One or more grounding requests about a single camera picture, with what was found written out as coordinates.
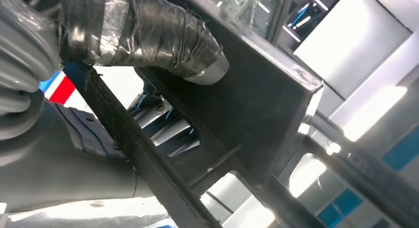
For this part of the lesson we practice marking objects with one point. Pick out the white car with red stripe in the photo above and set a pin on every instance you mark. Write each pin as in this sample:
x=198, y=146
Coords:
x=62, y=90

